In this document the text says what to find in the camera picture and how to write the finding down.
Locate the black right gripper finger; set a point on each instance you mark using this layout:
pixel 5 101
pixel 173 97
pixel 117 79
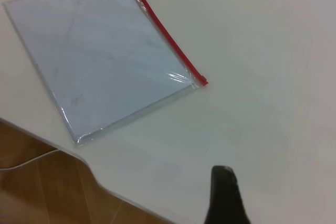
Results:
pixel 225 197

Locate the clear plastic zipper bag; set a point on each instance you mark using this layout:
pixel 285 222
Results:
pixel 105 51

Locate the white paper sheets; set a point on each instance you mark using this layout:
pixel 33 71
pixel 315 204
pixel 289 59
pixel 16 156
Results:
pixel 92 58

